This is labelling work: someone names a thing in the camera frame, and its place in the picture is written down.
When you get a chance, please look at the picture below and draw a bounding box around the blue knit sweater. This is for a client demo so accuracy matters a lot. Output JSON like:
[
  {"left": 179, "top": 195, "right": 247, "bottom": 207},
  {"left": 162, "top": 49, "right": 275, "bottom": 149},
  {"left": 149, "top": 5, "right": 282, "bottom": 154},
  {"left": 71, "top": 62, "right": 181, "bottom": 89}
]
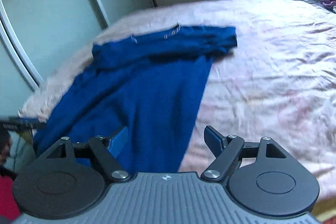
[{"left": 33, "top": 25, "right": 238, "bottom": 173}]

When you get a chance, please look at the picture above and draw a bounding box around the pink wrinkled bed sheet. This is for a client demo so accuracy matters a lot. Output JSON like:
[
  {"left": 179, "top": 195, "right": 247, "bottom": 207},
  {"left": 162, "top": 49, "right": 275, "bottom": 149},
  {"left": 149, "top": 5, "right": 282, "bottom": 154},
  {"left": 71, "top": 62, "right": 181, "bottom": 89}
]
[{"left": 18, "top": 0, "right": 336, "bottom": 204}]

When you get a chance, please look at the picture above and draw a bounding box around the glass sliding wardrobe door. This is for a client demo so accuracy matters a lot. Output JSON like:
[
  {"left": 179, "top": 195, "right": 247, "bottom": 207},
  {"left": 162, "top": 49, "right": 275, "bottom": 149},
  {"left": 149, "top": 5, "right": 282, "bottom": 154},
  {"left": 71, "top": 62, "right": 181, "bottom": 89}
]
[{"left": 1, "top": 0, "right": 154, "bottom": 115}]

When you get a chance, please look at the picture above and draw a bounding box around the purple small garment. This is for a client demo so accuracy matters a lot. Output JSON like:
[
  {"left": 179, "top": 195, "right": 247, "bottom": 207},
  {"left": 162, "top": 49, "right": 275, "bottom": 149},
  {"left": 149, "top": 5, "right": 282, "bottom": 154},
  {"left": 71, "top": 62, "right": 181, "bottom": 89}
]
[{"left": 320, "top": 0, "right": 336, "bottom": 13}]

